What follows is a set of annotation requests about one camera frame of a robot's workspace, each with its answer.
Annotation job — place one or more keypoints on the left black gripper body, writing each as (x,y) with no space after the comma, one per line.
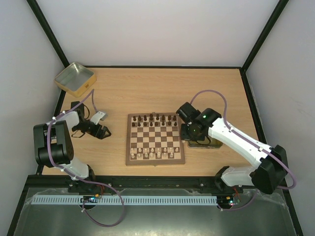
(84,127)

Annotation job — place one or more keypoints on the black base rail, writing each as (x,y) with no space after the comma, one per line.
(199,184)

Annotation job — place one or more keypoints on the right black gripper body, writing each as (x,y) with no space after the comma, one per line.
(184,133)

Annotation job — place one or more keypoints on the black frame post right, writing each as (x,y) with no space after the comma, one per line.
(279,8)

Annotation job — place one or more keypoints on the gold tin with white pieces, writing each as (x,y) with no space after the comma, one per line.
(206,143)

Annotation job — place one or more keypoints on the wooden chess board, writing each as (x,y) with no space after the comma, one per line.
(154,139)

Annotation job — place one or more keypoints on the empty gold square tin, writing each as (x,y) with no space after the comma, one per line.
(75,79)

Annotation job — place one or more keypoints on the black frame post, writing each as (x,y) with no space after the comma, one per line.
(33,4)
(279,8)

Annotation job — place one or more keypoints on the slotted grey cable duct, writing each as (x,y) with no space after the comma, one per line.
(128,200)

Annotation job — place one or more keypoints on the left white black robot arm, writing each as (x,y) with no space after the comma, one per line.
(53,145)

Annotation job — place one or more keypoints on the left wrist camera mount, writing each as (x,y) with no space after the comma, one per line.
(98,116)

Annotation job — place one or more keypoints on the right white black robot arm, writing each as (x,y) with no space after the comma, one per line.
(267,167)

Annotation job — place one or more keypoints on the black frame post left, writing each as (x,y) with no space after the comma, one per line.
(33,4)

